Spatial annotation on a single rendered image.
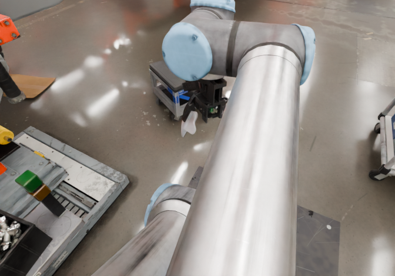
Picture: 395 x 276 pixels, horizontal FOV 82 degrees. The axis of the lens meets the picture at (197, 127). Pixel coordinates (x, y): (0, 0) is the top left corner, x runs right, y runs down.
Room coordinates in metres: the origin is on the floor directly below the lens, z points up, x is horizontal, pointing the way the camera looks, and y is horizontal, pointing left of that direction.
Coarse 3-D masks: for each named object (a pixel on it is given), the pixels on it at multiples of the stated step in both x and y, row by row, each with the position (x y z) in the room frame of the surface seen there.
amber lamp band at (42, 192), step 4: (44, 184) 0.33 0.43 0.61; (40, 188) 0.31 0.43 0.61; (44, 188) 0.32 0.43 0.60; (48, 188) 0.32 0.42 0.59; (28, 192) 0.30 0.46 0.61; (36, 192) 0.30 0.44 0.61; (40, 192) 0.31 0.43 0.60; (44, 192) 0.31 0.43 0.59; (48, 192) 0.32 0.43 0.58; (32, 196) 0.30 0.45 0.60; (36, 196) 0.30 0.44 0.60; (40, 196) 0.30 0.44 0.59; (44, 196) 0.31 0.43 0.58; (40, 200) 0.30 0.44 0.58
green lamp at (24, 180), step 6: (24, 174) 0.33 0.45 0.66; (30, 174) 0.33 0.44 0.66; (18, 180) 0.31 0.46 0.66; (24, 180) 0.31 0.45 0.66; (30, 180) 0.31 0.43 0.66; (36, 180) 0.32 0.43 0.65; (24, 186) 0.29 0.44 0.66; (30, 186) 0.30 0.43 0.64; (36, 186) 0.31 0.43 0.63; (30, 192) 0.29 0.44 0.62
